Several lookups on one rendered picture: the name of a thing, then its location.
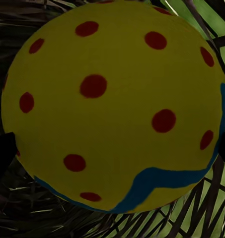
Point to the wicker basket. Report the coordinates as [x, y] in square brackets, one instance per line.
[35, 11]

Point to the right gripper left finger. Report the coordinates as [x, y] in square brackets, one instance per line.
[8, 151]

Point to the easter egg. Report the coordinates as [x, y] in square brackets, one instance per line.
[116, 106]

